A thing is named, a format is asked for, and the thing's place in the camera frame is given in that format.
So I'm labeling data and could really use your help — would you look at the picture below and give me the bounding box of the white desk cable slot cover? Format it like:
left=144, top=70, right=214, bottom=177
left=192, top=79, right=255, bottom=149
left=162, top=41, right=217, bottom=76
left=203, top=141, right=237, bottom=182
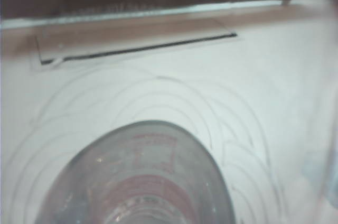
left=31, top=17, right=243, bottom=70

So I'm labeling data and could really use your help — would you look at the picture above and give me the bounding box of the clear red-label water bottle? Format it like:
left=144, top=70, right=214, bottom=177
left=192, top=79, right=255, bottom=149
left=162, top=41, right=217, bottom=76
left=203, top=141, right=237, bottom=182
left=5, top=68, right=286, bottom=224

